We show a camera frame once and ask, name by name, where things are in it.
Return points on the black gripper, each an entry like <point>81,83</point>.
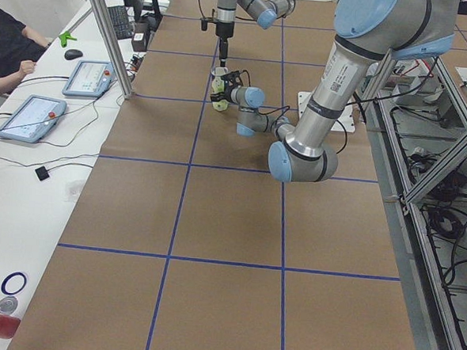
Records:
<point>223,31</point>
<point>227,91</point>

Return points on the clear tennis ball can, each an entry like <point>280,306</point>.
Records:
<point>218,71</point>

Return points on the yellow tennis ball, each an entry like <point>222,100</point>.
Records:
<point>218,85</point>
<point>220,106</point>

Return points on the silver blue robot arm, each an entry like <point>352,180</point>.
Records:
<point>264,12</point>
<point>366,30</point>

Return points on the black box with label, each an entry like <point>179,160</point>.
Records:
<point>140,38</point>

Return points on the black keyboard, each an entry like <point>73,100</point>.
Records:
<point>120,22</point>

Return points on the far blue teach pendant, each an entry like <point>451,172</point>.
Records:
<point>89,79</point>

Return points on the blue teach pendant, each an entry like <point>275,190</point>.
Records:
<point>33,119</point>
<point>89,79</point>

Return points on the black computer mouse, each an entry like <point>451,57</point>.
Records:
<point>72,53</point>

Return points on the brown paper table cover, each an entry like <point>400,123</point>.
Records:
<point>182,240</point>

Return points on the green plastic clamp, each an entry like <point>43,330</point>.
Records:
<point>65,37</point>

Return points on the near blue teach pendant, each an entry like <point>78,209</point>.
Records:
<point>33,119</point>

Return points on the small black square puck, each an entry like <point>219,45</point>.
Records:
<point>42,173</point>

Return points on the seated person in black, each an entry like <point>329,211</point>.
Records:
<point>20,49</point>

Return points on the silver metal disc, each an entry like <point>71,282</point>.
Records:
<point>8,305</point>

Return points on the aluminium frame post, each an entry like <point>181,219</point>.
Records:
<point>104,23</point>

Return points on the white camera mast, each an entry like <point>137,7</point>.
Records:
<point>344,123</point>

